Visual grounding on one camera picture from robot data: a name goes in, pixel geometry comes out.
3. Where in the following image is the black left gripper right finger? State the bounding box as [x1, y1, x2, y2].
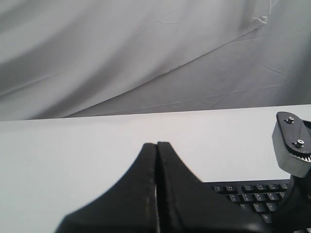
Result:
[156, 142, 271, 233]

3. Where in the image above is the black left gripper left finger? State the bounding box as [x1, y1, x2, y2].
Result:
[56, 143, 157, 233]

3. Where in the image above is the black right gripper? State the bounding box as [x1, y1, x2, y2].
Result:
[276, 174, 311, 230]

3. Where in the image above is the black acer keyboard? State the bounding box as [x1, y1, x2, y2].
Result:
[204, 179, 311, 233]

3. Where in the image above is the grey backdrop cloth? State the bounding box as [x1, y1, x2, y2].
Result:
[0, 0, 311, 121]

